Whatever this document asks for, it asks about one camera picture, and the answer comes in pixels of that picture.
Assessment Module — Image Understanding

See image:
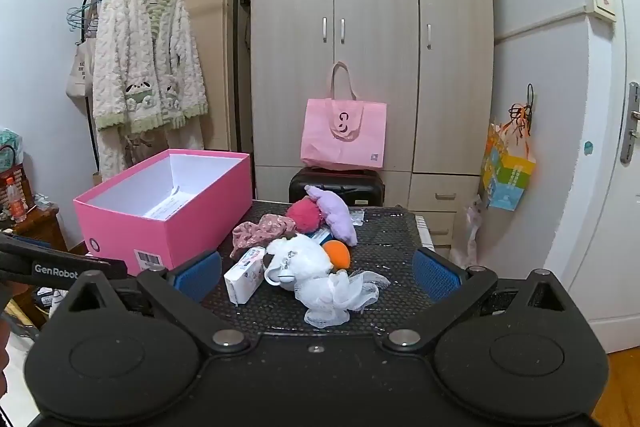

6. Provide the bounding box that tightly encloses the orange drink bottle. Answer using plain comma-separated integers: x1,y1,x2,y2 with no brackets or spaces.
6,178,26,222

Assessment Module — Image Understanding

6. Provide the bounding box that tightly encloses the cream knit cardigan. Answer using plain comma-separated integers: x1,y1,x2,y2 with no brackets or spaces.
92,0,210,180

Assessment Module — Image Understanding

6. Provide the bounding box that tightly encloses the blue wet wipes pack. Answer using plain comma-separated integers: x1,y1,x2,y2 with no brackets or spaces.
306,227,333,246

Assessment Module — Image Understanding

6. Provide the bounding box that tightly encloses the beige wooden wardrobe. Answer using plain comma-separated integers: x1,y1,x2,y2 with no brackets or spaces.
250,0,494,248

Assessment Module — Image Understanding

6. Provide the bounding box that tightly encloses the pink tote bag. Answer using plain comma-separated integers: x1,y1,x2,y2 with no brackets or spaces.
300,61,387,170

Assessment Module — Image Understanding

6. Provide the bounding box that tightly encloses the printed paper sheet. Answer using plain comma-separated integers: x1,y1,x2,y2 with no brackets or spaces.
144,186,193,221

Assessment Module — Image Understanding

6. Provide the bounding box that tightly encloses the colourful gift bag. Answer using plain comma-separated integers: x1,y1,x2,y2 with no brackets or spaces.
482,104,536,211

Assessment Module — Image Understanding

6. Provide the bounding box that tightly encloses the purple plush toy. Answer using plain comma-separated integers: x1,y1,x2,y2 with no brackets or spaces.
305,185,358,247

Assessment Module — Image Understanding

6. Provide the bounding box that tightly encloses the orange sponge ball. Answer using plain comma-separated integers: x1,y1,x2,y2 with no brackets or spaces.
322,239,352,270

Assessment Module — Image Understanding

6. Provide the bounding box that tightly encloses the black suitcase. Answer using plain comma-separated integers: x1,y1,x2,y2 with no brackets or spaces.
288,167,385,207

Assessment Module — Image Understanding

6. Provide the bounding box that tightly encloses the pink fluffy ball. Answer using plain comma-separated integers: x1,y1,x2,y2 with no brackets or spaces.
285,197,322,234

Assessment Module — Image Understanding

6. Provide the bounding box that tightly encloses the black table mat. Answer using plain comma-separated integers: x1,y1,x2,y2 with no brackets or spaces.
201,206,433,338

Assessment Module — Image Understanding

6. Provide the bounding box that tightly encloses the pink floral cloth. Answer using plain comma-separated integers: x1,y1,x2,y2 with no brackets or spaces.
230,213,296,259

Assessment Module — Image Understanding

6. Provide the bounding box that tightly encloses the pink cardboard box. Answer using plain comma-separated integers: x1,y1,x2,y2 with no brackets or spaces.
74,150,253,275

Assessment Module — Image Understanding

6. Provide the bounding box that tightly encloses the white plush toy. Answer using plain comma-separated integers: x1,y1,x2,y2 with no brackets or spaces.
262,234,390,329

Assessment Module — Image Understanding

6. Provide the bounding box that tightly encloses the woven basket bag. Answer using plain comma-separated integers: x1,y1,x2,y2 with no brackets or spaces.
0,144,35,209

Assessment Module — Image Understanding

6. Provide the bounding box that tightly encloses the black clothes rack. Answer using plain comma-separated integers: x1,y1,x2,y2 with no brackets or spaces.
67,0,242,152

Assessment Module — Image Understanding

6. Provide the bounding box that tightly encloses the wooden side cabinet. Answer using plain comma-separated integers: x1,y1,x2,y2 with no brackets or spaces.
1,206,67,329

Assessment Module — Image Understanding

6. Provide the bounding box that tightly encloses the white door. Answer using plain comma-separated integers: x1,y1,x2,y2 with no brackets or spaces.
570,0,639,353

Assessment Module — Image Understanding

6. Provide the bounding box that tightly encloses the small foil sachet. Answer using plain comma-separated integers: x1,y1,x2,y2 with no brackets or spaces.
349,208,366,227

